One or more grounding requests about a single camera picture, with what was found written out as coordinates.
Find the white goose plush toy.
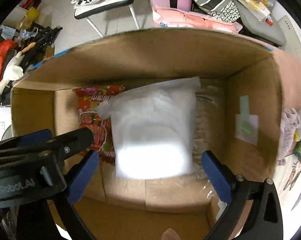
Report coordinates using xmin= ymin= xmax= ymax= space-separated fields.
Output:
xmin=0 ymin=42 xmax=36 ymax=95

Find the white flat board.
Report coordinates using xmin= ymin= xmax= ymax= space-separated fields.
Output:
xmin=278 ymin=15 xmax=301 ymax=61

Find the black tripod stand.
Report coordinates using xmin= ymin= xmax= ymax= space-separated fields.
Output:
xmin=19 ymin=27 xmax=63 ymax=72

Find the red floral snack package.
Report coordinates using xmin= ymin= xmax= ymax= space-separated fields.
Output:
xmin=73 ymin=85 xmax=125 ymax=165

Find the yellow plastic bag on chair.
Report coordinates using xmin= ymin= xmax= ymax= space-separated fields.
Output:
xmin=237 ymin=0 xmax=274 ymax=26

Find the brown cardboard box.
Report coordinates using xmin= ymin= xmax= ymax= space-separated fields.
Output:
xmin=11 ymin=28 xmax=301 ymax=239

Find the pink bedding package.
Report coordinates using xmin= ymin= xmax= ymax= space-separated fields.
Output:
xmin=152 ymin=5 xmax=243 ymax=34

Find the purple fuzzy cloth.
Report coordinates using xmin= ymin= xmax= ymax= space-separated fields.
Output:
xmin=276 ymin=108 xmax=301 ymax=166

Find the red plastic bag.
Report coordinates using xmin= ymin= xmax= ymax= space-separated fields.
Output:
xmin=0 ymin=39 xmax=18 ymax=93

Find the white chair with cushion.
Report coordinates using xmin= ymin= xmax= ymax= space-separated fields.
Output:
xmin=74 ymin=0 xmax=140 ymax=37

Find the yellow small box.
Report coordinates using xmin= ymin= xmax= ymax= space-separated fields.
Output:
xmin=19 ymin=7 xmax=40 ymax=30

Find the grey chair far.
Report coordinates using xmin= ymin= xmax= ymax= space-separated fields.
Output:
xmin=233 ymin=0 xmax=286 ymax=47

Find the black white patterned bag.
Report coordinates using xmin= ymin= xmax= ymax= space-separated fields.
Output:
xmin=186 ymin=0 xmax=241 ymax=23

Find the white plastic bag package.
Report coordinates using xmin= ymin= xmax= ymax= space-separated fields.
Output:
xmin=96 ymin=77 xmax=201 ymax=180

